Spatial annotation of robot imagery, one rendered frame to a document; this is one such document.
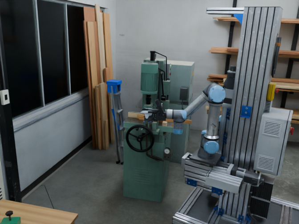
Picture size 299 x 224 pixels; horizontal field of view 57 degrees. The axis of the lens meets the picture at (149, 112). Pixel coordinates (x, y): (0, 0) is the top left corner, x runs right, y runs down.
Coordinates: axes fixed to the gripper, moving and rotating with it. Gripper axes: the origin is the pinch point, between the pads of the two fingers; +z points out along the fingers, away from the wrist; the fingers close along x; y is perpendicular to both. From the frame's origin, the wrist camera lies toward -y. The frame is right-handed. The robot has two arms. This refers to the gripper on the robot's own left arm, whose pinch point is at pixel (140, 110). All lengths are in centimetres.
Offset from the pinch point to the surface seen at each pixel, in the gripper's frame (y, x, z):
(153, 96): -2, 86, -6
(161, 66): -35, 90, -13
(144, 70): -30, 67, 4
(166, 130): 29, 63, -22
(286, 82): -20, 223, -204
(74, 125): 55, 171, 110
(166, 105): 8, 92, -20
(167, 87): -12, 92, -20
